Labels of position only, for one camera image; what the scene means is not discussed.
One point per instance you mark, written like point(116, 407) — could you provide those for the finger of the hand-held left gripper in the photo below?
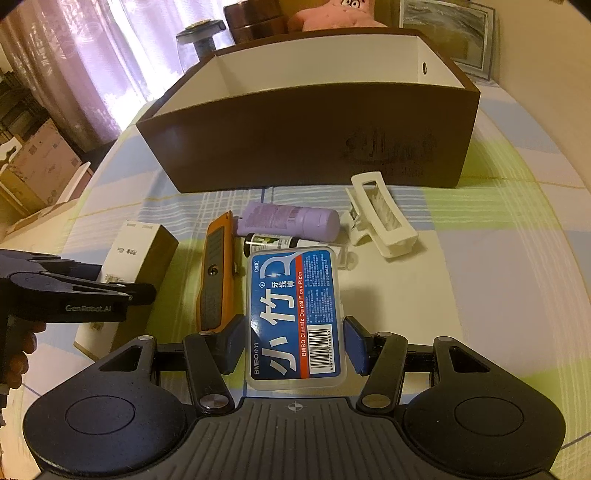
point(92, 288)
point(46, 265)

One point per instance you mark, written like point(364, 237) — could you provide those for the pink starfish plush toy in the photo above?
point(332, 16)

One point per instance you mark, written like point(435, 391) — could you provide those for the small dark dropper bottle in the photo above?
point(272, 242)

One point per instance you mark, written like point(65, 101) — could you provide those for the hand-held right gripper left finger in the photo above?
point(233, 345)

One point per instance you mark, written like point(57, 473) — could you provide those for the orange utility knife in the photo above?
point(214, 277)

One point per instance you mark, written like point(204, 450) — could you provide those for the purple cream tube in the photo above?
point(295, 220)

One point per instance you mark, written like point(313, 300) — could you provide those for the grey picture frame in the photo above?
point(461, 27)

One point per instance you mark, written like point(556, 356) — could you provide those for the person's left hand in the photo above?
point(25, 357)

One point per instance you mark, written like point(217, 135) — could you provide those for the pinkish cardboard box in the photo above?
point(46, 157)

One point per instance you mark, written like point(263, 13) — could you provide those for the white and gold box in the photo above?
point(134, 249)

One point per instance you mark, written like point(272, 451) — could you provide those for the glass jar with dark lid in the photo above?
point(203, 46)

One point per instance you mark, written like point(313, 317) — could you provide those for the blue dental floss pick box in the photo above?
point(295, 323)

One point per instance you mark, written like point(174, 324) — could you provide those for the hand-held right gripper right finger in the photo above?
point(353, 345)

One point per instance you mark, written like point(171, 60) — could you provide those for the brown storage box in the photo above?
point(277, 152)

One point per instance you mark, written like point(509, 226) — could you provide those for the brown cardboard box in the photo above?
point(18, 194)

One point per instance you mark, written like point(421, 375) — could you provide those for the brown metal thermos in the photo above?
point(254, 23)

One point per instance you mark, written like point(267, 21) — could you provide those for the white hair claw clip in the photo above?
point(397, 240)

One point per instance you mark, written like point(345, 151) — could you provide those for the lilac lace curtain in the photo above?
point(69, 60)

